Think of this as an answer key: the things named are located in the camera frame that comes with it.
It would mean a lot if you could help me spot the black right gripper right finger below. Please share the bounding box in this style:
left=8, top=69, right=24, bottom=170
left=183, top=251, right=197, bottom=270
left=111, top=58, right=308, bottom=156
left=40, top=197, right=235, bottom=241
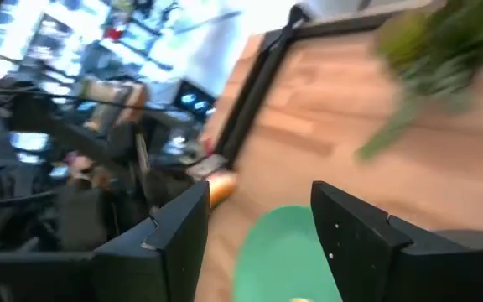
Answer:
left=310, top=180, right=471, bottom=302

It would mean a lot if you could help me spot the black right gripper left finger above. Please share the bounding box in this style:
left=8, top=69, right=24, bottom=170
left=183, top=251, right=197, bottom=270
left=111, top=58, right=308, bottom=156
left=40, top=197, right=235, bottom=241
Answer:
left=92, top=180, right=211, bottom=302

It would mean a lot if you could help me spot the orange brown donut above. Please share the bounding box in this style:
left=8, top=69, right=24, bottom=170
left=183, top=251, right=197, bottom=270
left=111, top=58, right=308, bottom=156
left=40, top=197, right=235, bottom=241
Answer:
left=208, top=171, right=239, bottom=210

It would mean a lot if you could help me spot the teal plate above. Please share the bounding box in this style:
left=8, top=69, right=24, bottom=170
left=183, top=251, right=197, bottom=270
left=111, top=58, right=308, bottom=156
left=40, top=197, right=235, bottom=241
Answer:
left=231, top=204, right=344, bottom=302

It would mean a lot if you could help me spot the computer case with blue fans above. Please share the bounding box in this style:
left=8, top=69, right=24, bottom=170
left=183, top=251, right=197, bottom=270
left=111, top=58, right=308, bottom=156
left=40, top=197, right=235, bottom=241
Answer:
left=173, top=79, right=217, bottom=123

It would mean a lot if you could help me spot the green potted plant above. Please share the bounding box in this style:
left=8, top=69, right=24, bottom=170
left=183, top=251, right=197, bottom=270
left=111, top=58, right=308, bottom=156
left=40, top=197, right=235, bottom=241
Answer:
left=355, top=0, right=483, bottom=161

